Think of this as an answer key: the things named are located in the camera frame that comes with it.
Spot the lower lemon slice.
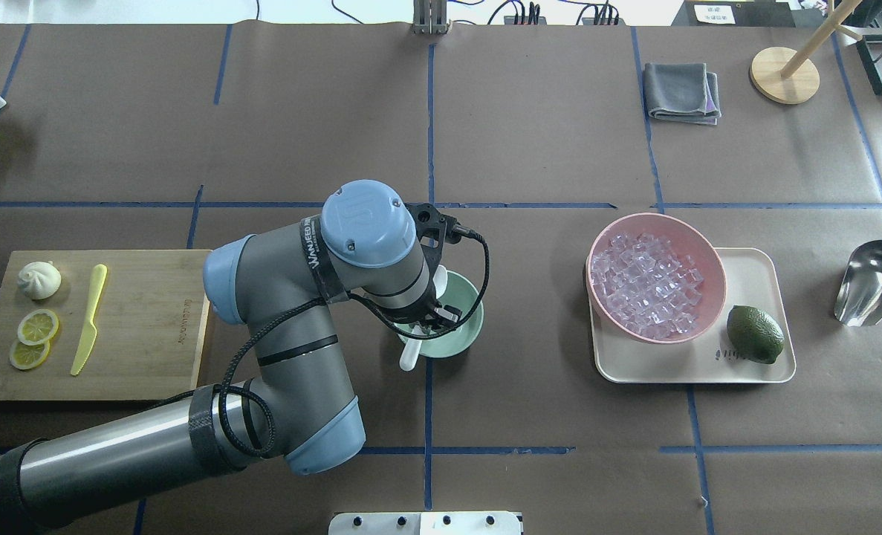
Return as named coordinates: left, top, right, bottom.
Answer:
left=8, top=340, right=51, bottom=370

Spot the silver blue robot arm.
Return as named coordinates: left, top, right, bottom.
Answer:
left=0, top=180, right=484, bottom=534

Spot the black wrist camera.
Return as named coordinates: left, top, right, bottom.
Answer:
left=404, top=203, right=479, bottom=267

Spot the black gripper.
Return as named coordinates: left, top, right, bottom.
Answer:
left=403, top=276, right=465, bottom=341

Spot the green lime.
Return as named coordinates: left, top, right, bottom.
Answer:
left=726, top=305, right=786, bottom=365

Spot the aluminium frame post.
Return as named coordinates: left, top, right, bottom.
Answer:
left=411, top=0, right=450, bottom=35

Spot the upper lemon slice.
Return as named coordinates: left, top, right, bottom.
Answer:
left=16, top=308, right=60, bottom=346

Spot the white steamed bun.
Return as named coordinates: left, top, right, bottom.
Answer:
left=16, top=262, right=62, bottom=301

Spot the folded grey cloth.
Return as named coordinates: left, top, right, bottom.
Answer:
left=642, top=63, right=722, bottom=126

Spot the lemon slice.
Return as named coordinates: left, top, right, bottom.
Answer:
left=16, top=308, right=60, bottom=346
left=8, top=340, right=51, bottom=370

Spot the pink bowl of ice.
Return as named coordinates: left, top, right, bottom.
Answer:
left=586, top=213, right=727, bottom=345

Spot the yellow plastic knife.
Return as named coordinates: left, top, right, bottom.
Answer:
left=70, top=264, right=108, bottom=377

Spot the bamboo cutting board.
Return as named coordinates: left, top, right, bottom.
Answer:
left=0, top=250, right=210, bottom=402

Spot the steel ice scoop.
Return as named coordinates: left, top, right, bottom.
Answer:
left=834, top=239, right=882, bottom=326

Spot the beige serving tray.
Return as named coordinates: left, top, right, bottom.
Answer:
left=588, top=247, right=797, bottom=385

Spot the small green bowl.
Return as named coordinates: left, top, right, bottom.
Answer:
left=399, top=270, right=484, bottom=372

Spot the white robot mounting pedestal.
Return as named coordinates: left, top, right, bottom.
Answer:
left=328, top=510, right=525, bottom=534

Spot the white plastic spoon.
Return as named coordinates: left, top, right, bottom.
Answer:
left=399, top=265, right=448, bottom=372

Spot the wooden stand with round base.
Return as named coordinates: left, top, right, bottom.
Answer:
left=748, top=1, right=863, bottom=105

